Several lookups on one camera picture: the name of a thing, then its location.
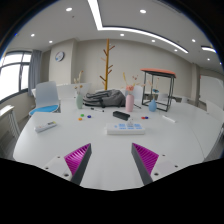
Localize black frame table orange top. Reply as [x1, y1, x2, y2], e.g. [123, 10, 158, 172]
[140, 68, 177, 113]

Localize green vase with dried stems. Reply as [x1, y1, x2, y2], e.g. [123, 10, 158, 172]
[73, 69, 85, 110]

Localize black marker pen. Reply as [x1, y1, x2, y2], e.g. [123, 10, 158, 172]
[90, 106, 105, 113]

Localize long ceiling light strip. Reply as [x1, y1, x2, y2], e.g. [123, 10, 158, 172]
[87, 0, 189, 54]

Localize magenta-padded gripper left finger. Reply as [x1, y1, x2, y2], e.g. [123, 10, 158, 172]
[42, 143, 92, 186]

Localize rectangular ceiling light panel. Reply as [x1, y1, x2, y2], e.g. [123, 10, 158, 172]
[201, 45, 218, 54]

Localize white power strip blue sockets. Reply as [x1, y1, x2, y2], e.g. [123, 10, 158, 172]
[105, 122, 146, 136]

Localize blue vase with dried stems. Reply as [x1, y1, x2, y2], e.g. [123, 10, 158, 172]
[146, 77, 161, 113]

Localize pink vase with flowers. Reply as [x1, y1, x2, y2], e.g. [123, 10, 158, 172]
[121, 72, 143, 113]

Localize white chair blue cushion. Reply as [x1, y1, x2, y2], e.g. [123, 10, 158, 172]
[28, 80, 62, 117]

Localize grey curtain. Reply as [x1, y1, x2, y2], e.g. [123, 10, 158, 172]
[27, 49, 43, 97]

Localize round wall clock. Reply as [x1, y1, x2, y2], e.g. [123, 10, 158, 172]
[54, 51, 65, 63]

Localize whiteboard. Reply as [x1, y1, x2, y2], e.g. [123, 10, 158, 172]
[199, 75, 224, 109]

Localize plain white remote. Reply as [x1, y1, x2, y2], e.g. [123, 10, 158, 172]
[162, 114, 177, 124]

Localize round ceiling spot lights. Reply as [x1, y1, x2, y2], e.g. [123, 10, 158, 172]
[29, 6, 212, 62]

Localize wooden coat tree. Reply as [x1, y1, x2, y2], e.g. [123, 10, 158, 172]
[99, 38, 116, 92]

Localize window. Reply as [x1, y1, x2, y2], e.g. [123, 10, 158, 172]
[0, 50, 33, 101]

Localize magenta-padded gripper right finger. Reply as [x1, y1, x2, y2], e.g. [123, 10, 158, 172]
[130, 142, 183, 186]

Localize black rectangular case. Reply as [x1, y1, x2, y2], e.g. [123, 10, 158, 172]
[112, 110, 131, 121]

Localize white remote with coloured buttons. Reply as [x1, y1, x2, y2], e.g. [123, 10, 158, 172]
[34, 120, 58, 134]

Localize grey backpack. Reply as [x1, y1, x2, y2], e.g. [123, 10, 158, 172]
[82, 88, 127, 109]

